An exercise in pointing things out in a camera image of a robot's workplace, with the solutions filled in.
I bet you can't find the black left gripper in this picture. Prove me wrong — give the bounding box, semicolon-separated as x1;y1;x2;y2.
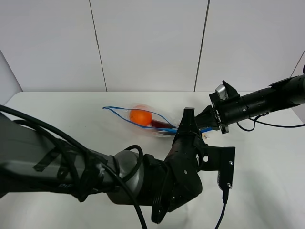
142;135;205;223

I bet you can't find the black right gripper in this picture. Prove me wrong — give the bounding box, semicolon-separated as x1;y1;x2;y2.
176;81;240;137

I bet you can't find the clear zip bag blue seal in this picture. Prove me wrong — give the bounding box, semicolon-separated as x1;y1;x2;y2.
102;103;213;138

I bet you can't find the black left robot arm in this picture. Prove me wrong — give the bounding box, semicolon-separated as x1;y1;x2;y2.
0;106;205;228

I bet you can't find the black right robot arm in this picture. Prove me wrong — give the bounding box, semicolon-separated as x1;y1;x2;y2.
195;75;305;134

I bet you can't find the dark purple eggplant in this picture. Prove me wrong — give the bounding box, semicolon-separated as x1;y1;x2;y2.
150;119;177;136

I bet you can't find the orange fruit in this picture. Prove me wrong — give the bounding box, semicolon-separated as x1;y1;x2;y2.
129;107;152;126

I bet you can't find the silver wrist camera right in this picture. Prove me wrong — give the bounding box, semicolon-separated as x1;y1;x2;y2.
215;84;228;100

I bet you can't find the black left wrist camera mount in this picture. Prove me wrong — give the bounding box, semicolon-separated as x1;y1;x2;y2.
200;146;235;191

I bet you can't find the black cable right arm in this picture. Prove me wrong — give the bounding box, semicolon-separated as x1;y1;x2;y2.
235;112;305;131

